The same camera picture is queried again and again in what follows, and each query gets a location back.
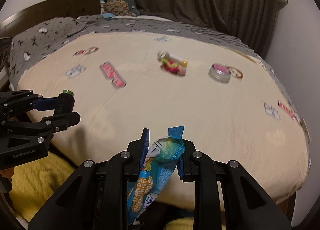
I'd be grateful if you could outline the black thread spool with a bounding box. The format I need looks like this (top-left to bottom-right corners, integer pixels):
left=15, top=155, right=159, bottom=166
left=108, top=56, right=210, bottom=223
left=54, top=89, right=75, bottom=115

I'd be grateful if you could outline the blue snack packet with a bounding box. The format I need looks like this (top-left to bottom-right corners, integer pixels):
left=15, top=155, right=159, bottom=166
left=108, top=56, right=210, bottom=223
left=127, top=126, right=185, bottom=224

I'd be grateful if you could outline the left hand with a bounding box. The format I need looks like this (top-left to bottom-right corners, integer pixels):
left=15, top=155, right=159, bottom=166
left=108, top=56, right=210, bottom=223
left=0, top=168, right=14, bottom=178

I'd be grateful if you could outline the yellow fluffy blanket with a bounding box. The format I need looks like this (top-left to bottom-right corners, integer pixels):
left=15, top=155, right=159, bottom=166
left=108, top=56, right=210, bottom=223
left=9, top=152, right=74, bottom=222

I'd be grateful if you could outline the grey patterned pillow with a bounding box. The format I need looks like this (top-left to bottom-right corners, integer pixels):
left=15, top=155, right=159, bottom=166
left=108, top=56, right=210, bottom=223
left=9, top=17, right=87, bottom=88

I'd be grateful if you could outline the beige cartoon bed quilt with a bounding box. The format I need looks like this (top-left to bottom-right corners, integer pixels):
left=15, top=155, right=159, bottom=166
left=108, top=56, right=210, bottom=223
left=18, top=32, right=309, bottom=203

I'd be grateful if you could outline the round pink lid tin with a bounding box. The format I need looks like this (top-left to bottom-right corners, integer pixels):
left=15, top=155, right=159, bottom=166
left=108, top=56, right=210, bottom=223
left=208, top=63, right=231, bottom=83

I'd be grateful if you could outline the white yellow lip balm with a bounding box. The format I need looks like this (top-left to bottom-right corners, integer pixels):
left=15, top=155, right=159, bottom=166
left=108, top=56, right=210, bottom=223
left=169, top=54, right=188, bottom=67

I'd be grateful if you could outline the dark wooden headboard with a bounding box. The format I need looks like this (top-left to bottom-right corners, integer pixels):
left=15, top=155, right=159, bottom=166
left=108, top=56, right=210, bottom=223
left=1, top=0, right=101, bottom=37

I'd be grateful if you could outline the small blue cloth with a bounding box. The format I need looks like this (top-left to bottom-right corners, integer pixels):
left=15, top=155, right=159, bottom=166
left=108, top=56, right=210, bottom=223
left=101, top=13, right=115, bottom=19

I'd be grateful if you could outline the white gauze roll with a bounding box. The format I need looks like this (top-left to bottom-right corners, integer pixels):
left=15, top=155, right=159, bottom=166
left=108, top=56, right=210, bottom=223
left=157, top=51, right=170, bottom=61

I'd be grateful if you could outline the plush toy with cap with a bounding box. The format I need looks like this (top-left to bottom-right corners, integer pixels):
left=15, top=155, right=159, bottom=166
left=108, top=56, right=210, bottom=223
left=100, top=0, right=140, bottom=17

